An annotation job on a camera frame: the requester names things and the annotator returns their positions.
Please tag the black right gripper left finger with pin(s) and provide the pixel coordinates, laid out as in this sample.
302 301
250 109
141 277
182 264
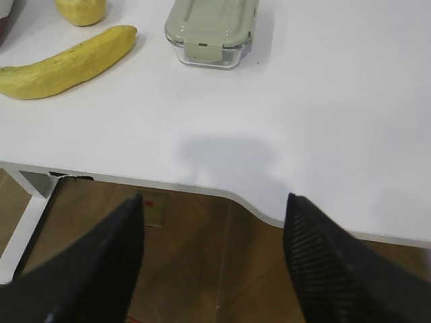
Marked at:
93 280

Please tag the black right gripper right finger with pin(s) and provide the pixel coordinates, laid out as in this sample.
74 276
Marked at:
337 278

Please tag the yellow banana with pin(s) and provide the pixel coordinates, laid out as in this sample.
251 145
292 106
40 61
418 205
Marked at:
69 68

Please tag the yellow pear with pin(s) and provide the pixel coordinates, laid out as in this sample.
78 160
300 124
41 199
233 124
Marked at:
81 12

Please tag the navy blue lunch bag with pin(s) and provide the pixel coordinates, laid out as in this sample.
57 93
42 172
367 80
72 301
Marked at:
5 10

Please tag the green lidded glass container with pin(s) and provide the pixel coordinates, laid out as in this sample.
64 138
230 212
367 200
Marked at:
212 34

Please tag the brown cardboard box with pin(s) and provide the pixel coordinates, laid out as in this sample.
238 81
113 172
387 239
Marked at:
155 205

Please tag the white table leg frame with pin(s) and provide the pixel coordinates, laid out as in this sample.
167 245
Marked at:
40 185

